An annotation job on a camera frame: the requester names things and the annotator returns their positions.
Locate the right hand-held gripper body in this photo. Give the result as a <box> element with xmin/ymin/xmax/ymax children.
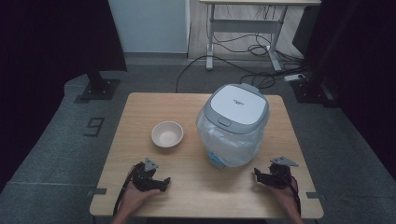
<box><xmin>268</xmin><ymin>156</ymin><xmax>300</xmax><ymax>190</ymax></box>

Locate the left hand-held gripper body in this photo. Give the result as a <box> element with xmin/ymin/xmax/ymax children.
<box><xmin>132</xmin><ymin>157</ymin><xmax>163</xmax><ymax>192</ymax></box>

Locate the person's right hand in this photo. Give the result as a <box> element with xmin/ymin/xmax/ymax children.
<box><xmin>263</xmin><ymin>177</ymin><xmax>299</xmax><ymax>209</ymax></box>

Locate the person's left hand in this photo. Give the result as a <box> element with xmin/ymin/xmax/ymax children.
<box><xmin>119</xmin><ymin>163</ymin><xmax>162</xmax><ymax>217</ymax></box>

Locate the grey tape strip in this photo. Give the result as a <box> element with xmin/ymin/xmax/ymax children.
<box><xmin>305</xmin><ymin>191</ymin><xmax>327</xmax><ymax>201</ymax></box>
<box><xmin>86</xmin><ymin>188</ymin><xmax>108</xmax><ymax>197</ymax></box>

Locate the clear plastic bin bag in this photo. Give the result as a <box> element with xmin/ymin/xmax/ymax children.
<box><xmin>195</xmin><ymin>108</ymin><xmax>269</xmax><ymax>170</ymax></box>

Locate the beige paper bowl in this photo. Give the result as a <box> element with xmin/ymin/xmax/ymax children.
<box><xmin>150</xmin><ymin>120</ymin><xmax>185</xmax><ymax>148</ymax></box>

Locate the white grey trash bin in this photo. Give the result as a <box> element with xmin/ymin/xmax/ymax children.
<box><xmin>195</xmin><ymin>82</ymin><xmax>271</xmax><ymax>170</ymax></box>

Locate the black stand base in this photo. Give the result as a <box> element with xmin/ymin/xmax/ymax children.
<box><xmin>290</xmin><ymin>73</ymin><xmax>340</xmax><ymax>109</ymax></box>
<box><xmin>79</xmin><ymin>70</ymin><xmax>121</xmax><ymax>101</ymax></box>

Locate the white power strip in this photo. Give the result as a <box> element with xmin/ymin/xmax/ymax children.
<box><xmin>283</xmin><ymin>73</ymin><xmax>306</xmax><ymax>83</ymax></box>

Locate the black curtain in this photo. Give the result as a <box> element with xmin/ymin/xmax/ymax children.
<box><xmin>0</xmin><ymin>0</ymin><xmax>128</xmax><ymax>188</ymax></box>
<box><xmin>304</xmin><ymin>0</ymin><xmax>396</xmax><ymax>175</ymax></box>

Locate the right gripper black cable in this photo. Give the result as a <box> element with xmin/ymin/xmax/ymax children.
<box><xmin>290</xmin><ymin>175</ymin><xmax>303</xmax><ymax>217</ymax></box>

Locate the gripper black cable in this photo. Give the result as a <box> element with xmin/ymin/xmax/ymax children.
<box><xmin>290</xmin><ymin>175</ymin><xmax>303</xmax><ymax>217</ymax></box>
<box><xmin>112</xmin><ymin>169</ymin><xmax>135</xmax><ymax>217</ymax></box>

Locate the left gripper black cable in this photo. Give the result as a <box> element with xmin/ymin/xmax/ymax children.
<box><xmin>112</xmin><ymin>169</ymin><xmax>135</xmax><ymax>217</ymax></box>

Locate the bundle of black cables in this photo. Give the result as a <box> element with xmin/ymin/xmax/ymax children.
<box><xmin>214</xmin><ymin>6</ymin><xmax>312</xmax><ymax>91</ymax></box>

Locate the long black floor cable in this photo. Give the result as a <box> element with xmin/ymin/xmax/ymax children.
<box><xmin>175</xmin><ymin>54</ymin><xmax>250</xmax><ymax>93</ymax></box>

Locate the white frame desk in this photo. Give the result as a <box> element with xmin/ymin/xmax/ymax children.
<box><xmin>199</xmin><ymin>0</ymin><xmax>322</xmax><ymax>73</ymax></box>

